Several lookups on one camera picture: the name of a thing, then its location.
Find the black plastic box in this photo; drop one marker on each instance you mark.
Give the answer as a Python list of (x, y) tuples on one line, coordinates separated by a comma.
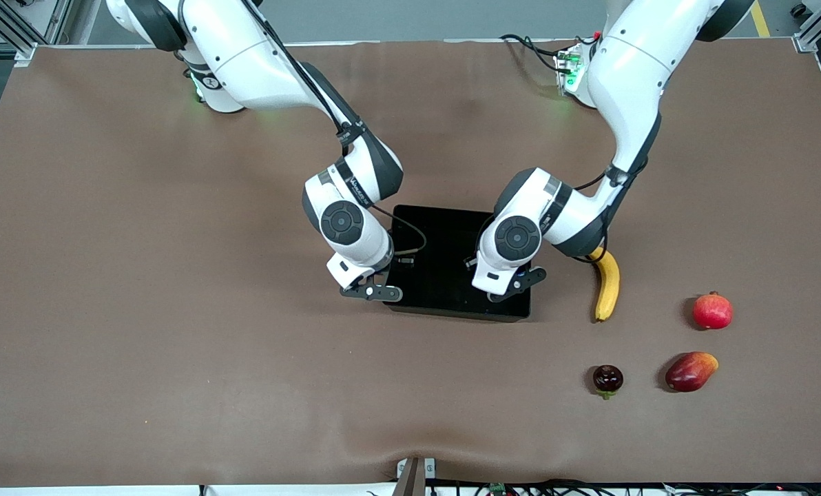
[(445, 289)]

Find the yellow banana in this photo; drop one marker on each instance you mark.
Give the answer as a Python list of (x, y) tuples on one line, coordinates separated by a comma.
[(609, 289)]

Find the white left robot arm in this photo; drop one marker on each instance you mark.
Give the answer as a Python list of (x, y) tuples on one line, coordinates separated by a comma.
[(631, 69)]

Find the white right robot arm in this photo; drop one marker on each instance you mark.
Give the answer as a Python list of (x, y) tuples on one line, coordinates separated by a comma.
[(245, 55)]

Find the dark purple mangosteen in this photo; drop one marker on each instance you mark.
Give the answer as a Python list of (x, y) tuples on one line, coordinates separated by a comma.
[(607, 377)]

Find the brown table mat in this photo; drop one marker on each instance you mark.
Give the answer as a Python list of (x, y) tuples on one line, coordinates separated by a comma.
[(176, 275)]

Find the red yellow mango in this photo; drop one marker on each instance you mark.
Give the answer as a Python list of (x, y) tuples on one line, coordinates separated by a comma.
[(689, 372)]

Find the red pomegranate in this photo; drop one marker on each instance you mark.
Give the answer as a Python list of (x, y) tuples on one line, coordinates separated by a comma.
[(713, 312)]

